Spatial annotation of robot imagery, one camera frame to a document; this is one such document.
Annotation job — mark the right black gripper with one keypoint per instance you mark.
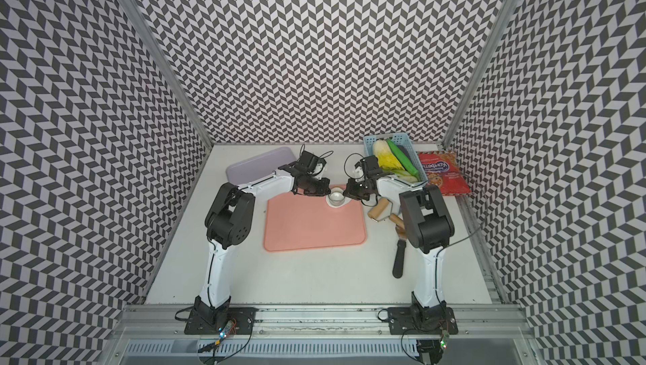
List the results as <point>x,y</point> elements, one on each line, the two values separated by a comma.
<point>351,193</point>

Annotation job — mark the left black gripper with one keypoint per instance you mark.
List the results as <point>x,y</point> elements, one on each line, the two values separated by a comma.
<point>323,191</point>

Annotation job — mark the wooden dough roller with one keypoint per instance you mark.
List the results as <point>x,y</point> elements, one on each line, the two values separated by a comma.
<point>383,210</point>

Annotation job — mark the white dough piece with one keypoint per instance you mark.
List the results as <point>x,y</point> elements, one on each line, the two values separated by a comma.
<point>347,200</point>

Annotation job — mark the pink tray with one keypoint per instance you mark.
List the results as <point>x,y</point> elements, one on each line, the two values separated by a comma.
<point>298,222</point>

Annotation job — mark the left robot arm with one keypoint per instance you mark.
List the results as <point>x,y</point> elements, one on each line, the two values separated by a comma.
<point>228,223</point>

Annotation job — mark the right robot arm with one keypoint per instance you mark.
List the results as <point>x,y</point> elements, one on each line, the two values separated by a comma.
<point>428,227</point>

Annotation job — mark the green lettuce leaf toy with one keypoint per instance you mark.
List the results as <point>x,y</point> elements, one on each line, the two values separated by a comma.
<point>405,176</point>

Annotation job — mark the yellow napa cabbage toy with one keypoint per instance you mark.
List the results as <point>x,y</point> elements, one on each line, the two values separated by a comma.
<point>386,158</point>

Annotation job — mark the green cucumber toy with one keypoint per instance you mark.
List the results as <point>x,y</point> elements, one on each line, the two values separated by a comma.
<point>404,160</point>

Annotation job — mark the light blue plastic basket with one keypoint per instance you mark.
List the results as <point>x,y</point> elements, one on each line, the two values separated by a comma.
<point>402,140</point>

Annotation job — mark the lavender tray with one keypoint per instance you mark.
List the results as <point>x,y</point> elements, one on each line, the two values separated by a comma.
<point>259,166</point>

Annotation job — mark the red snack bag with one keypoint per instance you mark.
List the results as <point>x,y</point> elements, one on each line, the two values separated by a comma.
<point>443,171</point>

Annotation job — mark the black handled scraper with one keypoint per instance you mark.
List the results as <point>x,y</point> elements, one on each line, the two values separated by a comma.
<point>398,267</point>

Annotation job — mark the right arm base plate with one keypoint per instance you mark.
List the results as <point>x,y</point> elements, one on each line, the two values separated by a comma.
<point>404,320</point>

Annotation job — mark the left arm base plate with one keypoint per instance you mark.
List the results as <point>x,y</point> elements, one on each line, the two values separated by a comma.
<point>212,322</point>

